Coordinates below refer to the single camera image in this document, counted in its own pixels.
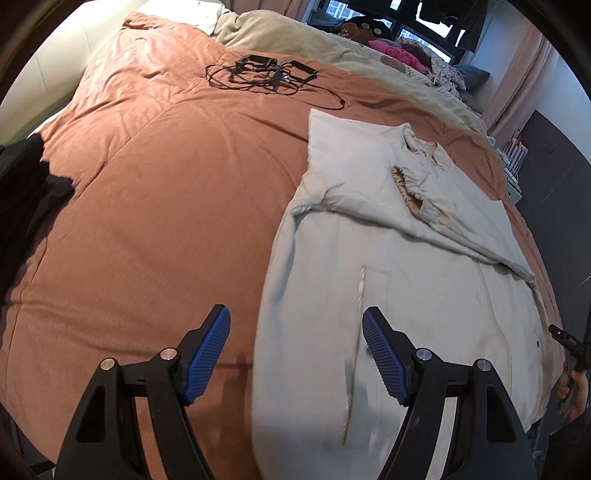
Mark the cream beige jacket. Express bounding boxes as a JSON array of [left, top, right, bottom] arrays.
[[252, 110, 554, 479]]

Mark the right hand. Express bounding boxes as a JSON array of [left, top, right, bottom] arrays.
[[557, 364, 589, 424]]

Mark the black folded garment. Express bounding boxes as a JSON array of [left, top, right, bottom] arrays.
[[0, 134, 74, 295]]

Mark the blue grey pillow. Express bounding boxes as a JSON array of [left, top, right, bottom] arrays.
[[455, 64, 490, 91]]

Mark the orange duvet cover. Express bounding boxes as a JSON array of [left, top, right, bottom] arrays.
[[1, 12, 562, 479]]

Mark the pink curtain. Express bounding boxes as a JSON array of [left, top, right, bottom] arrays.
[[482, 25, 559, 145]]

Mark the floral patterned cloth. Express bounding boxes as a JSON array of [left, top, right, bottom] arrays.
[[399, 37, 468, 91]]

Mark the pink garment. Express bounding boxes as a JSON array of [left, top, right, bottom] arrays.
[[369, 39, 428, 75]]

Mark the dark hanging garment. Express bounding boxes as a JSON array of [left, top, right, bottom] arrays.
[[420, 0, 489, 53]]

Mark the brown plush toy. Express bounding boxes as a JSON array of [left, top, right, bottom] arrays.
[[339, 16, 393, 45]]

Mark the beige blanket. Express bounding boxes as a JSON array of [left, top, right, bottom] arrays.
[[212, 10, 486, 135]]

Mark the white pillow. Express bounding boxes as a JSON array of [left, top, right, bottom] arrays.
[[138, 0, 229, 35]]

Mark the black cable bundle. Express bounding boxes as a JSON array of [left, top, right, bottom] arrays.
[[204, 54, 347, 112]]

